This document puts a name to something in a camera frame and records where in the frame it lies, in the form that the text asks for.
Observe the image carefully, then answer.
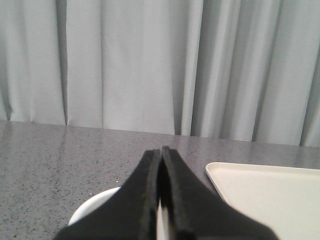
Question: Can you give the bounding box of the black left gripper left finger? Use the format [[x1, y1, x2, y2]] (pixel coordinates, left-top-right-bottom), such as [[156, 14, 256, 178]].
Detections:
[[55, 149, 161, 240]]

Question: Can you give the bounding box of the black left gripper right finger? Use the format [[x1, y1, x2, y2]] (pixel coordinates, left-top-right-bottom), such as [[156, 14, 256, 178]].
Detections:
[[158, 146, 278, 240]]

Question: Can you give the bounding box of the white smiley mug black handle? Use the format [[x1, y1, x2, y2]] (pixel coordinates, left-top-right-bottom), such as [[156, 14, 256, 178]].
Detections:
[[68, 187, 171, 240]]

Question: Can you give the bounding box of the cream rectangular plastic tray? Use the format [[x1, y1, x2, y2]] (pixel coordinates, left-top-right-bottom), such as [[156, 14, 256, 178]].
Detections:
[[205, 162, 320, 240]]

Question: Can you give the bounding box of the grey-white pleated curtain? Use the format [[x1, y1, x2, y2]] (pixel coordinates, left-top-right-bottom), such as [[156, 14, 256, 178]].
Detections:
[[0, 0, 320, 147]]

